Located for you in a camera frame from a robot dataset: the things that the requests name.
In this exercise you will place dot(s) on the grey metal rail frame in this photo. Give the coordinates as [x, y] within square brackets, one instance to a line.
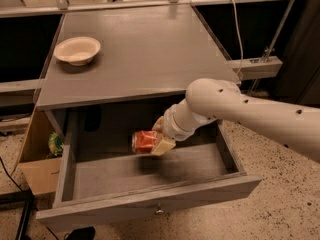
[140, 0]

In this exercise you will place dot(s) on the black object on floor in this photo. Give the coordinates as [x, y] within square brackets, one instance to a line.
[81, 234]

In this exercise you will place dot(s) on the thin metal rod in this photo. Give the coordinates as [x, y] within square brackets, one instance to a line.
[268, 65]

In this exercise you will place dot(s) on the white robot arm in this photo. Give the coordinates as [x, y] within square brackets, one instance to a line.
[296, 127]

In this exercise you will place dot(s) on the cardboard box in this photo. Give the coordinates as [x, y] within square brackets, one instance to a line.
[40, 171]

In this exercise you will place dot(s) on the grey wooden cabinet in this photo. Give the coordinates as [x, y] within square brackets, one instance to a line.
[146, 52]

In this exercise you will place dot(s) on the metal drawer knob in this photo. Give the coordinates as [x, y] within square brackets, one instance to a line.
[159, 210]

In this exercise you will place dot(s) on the white paper bowl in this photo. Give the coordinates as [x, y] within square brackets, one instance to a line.
[77, 51]

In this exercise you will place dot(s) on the open grey top drawer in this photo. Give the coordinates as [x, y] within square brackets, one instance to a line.
[104, 182]

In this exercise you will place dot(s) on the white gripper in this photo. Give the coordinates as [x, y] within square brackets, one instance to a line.
[170, 125]

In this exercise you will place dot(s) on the green snack bag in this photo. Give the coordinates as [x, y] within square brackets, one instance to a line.
[55, 145]

